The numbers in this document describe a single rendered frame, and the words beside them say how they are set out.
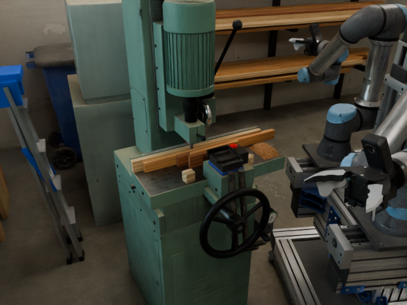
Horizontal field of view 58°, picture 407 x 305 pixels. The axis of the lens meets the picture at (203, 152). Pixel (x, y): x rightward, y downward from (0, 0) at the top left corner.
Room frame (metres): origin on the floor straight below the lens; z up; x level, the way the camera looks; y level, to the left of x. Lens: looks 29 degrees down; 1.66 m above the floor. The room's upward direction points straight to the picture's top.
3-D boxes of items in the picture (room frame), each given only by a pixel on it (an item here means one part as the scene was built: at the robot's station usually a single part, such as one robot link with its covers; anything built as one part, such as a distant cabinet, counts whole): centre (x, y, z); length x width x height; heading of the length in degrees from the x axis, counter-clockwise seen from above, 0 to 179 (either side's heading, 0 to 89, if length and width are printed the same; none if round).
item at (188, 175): (1.14, 0.06, 0.92); 0.04 x 0.03 x 0.04; 126
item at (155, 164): (1.35, -0.04, 0.92); 0.62 x 0.02 x 0.04; 119
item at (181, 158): (1.30, 0.00, 0.92); 0.23 x 0.02 x 0.04; 119
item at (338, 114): (1.49, -0.61, 0.98); 0.13 x 0.12 x 0.14; 110
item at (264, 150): (1.37, -0.26, 0.91); 0.12 x 0.09 x 0.03; 29
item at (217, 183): (1.16, -0.09, 0.92); 0.15 x 0.13 x 0.09; 119
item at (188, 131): (1.32, 0.06, 1.03); 0.14 x 0.07 x 0.09; 29
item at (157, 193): (1.23, -0.05, 0.87); 0.61 x 0.30 x 0.06; 119
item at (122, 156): (1.41, 0.11, 0.76); 0.57 x 0.45 x 0.09; 29
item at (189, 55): (1.30, 0.05, 1.35); 0.18 x 0.18 x 0.31
